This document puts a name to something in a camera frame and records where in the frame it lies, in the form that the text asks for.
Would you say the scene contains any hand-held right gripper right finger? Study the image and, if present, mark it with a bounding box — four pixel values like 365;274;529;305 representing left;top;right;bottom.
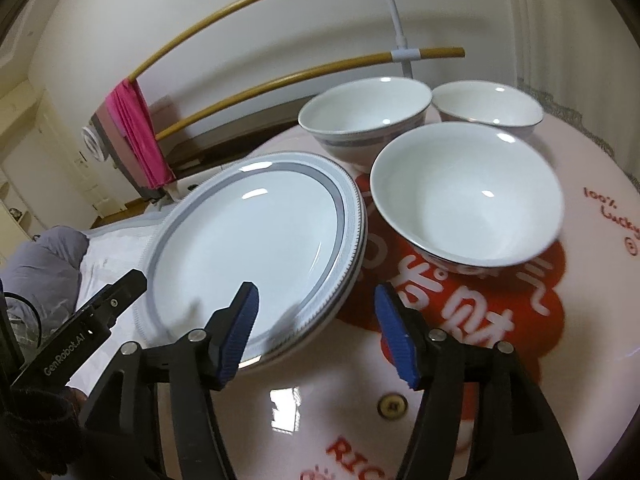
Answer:
375;282;576;480

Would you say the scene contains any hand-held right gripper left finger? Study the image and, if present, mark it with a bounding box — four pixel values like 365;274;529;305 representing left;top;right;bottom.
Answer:
80;281;261;480

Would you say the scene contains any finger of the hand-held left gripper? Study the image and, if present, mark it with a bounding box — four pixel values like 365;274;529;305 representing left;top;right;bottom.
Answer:
75;269;148;332

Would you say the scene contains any white bowl with grey band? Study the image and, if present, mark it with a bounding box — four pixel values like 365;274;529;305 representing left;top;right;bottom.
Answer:
298;76;433;171
370;122;566;267
431;81;544;143

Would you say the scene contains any person's left hand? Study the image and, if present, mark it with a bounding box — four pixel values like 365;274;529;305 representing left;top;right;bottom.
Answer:
5;387;88;480

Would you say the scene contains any white bed mattress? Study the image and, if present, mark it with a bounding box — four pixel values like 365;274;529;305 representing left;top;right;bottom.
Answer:
75;205;171;391

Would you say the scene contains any white storage box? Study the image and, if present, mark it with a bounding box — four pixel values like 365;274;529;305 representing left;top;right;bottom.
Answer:
165;162;241;201

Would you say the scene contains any brown cloth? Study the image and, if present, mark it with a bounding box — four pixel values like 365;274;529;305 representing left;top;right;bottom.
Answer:
90;105;166;201

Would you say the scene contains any cream door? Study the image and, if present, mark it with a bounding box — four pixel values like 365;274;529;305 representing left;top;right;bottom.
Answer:
0;90;116;221

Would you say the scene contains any white round fan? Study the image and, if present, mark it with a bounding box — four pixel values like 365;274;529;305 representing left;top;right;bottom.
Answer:
82;125;108;163

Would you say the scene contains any pink cloth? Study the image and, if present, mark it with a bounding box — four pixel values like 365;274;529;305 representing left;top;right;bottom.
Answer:
111;80;176;186

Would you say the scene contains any round pink printed table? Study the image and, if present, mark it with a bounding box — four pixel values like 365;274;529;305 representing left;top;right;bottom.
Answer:
150;110;640;480

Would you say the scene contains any cream lace-trimmed curtain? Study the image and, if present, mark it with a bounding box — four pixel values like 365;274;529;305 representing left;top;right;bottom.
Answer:
505;0;640;186

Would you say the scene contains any white barre post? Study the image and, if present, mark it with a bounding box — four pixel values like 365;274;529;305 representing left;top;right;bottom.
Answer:
364;0;423;81

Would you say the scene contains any short wooden barre rail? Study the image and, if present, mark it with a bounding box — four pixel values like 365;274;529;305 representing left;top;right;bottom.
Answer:
156;47;465;141

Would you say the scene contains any long wooden barre rail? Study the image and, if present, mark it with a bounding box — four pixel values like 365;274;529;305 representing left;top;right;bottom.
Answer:
129;0;442;83

